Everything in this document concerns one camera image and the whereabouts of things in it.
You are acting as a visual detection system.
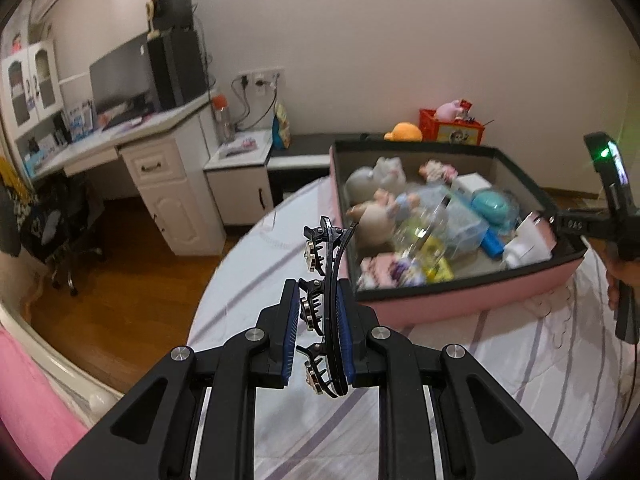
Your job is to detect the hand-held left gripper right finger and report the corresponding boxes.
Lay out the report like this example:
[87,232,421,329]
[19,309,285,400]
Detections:
[336,277,581,480]

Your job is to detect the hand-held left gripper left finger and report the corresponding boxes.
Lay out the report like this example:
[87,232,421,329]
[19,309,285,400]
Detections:
[51,277,303,480]

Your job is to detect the white winged toy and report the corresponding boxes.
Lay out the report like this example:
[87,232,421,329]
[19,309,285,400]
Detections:
[502,212,556,268]

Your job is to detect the teal round case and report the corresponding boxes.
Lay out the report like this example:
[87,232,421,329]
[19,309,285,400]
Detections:
[470,190,521,233]

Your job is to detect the black hair clip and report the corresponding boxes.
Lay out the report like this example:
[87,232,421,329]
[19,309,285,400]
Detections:
[295,215,359,399]

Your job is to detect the blue oblong box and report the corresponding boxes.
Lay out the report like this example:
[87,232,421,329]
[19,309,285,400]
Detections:
[479,231,505,261]

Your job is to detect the pink toy block set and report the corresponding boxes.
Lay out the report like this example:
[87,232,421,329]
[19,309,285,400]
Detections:
[359,255,416,288]

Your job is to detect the clear plastic bag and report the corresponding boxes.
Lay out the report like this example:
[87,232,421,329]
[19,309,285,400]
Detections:
[400,185,488,261]

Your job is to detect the pink storage box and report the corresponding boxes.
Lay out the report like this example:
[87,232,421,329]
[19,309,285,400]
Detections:
[327,140,588,328]

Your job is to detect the yellow highlighter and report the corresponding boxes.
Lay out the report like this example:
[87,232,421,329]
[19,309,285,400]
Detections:
[420,240,453,281]

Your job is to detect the pig doll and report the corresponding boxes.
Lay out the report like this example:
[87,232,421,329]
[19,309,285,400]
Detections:
[348,189,421,251]

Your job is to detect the white round bear figure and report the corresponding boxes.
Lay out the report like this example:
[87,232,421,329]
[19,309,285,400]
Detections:
[345,156,407,201]

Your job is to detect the person's right hand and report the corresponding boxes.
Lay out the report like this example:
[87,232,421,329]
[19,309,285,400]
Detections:
[606,259,640,312]

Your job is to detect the small white box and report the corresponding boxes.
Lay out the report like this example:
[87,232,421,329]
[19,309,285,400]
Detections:
[452,172,493,196]

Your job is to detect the red crate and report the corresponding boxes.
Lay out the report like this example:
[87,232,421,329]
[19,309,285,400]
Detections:
[419,108,486,147]

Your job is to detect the white bedside cabinet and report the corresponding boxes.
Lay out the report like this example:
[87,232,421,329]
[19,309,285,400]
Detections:
[202,129,276,226]

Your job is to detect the striped white table cloth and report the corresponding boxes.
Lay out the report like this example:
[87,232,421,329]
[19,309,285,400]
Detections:
[187,175,640,480]

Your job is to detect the white desk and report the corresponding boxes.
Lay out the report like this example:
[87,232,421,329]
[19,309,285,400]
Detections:
[22,92,226,258]

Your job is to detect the orange plush toy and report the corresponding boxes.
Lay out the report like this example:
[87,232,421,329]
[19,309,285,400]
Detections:
[384,122,423,142]

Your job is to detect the printed papers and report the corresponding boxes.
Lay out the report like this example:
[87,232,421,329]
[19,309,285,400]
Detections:
[225,136,261,157]

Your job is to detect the snack bag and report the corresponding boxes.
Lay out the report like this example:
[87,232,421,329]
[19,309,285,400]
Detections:
[272,103,292,150]

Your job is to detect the orange-capped water bottle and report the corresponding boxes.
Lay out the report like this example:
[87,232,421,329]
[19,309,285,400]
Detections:
[212,94,236,143]

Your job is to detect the black office chair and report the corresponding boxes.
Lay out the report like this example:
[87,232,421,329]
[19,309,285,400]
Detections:
[22,175,108,296]

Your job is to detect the black keyboard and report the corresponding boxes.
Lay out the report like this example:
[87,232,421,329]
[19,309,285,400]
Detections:
[102,110,146,131]

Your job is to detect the pink blanket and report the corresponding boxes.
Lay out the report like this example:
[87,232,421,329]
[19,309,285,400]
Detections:
[0,327,91,480]

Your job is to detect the black computer tower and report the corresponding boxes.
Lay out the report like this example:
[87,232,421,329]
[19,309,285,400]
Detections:
[146,27,208,111]

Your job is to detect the blue and white box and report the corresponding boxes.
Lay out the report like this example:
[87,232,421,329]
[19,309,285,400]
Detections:
[67,100,96,141]

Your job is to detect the black and yellow jacket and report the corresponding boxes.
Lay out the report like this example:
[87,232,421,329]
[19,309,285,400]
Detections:
[0,155,31,256]

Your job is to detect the black computer monitor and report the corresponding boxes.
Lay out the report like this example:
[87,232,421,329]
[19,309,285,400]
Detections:
[89,32,156,121]

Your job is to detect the black speaker box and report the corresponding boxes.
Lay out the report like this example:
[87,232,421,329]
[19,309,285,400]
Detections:
[151,0,195,32]

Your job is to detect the white glass-door cabinet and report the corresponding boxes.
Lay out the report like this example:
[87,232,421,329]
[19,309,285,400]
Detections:
[0,39,63,133]

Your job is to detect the black power cable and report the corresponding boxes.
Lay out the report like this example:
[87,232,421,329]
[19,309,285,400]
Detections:
[231,76,278,133]

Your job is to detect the white bed frame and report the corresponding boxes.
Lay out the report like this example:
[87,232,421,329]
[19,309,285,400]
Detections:
[0,305,123,413]

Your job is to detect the white wall socket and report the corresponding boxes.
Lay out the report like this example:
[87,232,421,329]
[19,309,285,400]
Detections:
[237,66,286,88]

